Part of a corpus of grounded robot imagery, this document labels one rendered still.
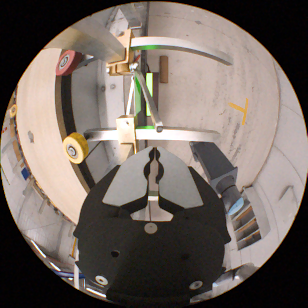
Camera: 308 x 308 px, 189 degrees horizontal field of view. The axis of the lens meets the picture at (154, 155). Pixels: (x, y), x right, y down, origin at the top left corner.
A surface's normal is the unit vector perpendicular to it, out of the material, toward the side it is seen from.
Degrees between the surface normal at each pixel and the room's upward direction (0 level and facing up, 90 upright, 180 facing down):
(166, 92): 0
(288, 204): 90
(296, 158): 90
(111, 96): 0
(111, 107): 0
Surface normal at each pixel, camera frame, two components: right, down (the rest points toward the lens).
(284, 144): -1.00, -0.06
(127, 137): -0.03, 0.54
